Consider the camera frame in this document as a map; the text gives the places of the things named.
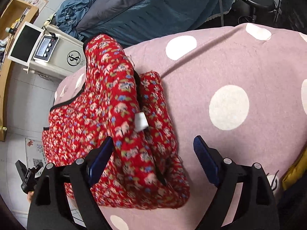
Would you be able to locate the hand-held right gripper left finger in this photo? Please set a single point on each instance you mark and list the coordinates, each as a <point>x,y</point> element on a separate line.
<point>99,161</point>

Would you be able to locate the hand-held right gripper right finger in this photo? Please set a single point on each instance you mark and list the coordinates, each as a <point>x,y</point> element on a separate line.
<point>206,161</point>

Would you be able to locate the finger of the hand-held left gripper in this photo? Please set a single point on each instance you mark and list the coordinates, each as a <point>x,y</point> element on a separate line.
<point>20,169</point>
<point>36,167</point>

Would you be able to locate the red floral padded jacket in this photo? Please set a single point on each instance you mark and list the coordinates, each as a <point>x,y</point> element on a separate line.
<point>115,129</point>

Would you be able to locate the pink polka dot blanket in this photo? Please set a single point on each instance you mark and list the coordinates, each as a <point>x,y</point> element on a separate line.
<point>227,100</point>

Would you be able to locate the yellow cloth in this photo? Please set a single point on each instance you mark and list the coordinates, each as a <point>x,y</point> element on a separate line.
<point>296,170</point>

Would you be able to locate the person's black clothing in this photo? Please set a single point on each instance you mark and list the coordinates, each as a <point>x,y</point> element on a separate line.
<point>293,208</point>

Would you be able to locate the white machine with round logo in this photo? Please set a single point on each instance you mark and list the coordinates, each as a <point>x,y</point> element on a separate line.
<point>52,52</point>

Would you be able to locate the crumpled blue cloth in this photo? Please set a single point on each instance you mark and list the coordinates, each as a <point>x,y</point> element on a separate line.
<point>72,12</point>

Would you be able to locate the massage bed with teal skirt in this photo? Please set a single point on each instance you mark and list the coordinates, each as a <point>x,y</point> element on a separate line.
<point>156,14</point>

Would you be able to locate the wooden shelf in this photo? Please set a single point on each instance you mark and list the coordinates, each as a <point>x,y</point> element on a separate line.
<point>14,12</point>

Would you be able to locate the white stand pole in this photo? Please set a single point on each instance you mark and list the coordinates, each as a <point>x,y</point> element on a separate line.
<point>219,4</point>

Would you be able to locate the grey blanket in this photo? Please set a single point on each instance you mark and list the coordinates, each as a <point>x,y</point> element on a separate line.
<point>124,2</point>

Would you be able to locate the black round stool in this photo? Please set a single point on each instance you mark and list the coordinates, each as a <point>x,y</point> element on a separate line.
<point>260,1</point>

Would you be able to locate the small red-print wall poster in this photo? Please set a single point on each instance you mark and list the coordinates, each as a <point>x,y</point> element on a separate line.
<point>37,2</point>

